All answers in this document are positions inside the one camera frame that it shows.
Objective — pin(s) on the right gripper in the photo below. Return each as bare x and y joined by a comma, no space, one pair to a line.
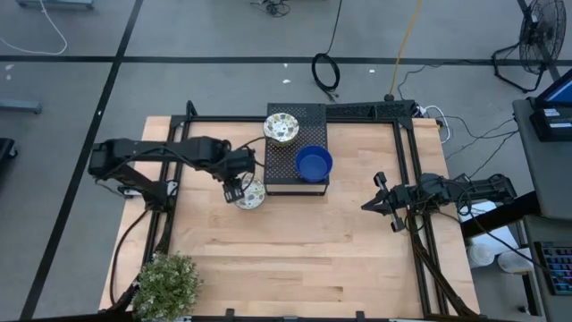
404,199

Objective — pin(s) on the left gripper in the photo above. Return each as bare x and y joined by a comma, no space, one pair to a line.
234,190

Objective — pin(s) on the blue mini bowl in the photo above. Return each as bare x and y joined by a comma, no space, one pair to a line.
313,164

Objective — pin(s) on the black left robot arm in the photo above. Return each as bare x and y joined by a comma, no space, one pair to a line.
179,149

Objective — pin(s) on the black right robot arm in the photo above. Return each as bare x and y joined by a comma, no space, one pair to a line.
482,190

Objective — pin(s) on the black perforated metal rack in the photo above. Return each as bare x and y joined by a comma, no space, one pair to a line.
286,165

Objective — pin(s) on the black perforated panel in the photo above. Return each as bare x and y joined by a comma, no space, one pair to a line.
357,110

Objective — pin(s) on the black table clamp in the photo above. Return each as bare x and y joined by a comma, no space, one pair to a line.
360,316
229,314

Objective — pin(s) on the potted plant with white flowers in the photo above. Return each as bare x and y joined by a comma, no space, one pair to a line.
165,286

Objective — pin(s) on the white paper sheet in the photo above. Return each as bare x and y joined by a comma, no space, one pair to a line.
496,232

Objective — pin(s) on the grey desk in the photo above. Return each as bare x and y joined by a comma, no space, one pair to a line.
549,179

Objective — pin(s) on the black device box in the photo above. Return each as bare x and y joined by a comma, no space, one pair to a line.
552,129

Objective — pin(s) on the backlit black keyboard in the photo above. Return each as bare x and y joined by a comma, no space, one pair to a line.
556,268

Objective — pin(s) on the laptop with blue screen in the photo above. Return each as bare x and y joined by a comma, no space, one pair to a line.
561,94

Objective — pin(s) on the grey table foot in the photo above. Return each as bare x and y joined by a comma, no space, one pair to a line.
18,106

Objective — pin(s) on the black floor fan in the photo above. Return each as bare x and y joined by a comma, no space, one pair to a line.
543,36

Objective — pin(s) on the grey cart base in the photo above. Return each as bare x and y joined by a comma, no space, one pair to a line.
53,3

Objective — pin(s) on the black aluminium table frame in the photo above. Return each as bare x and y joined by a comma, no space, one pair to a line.
214,119

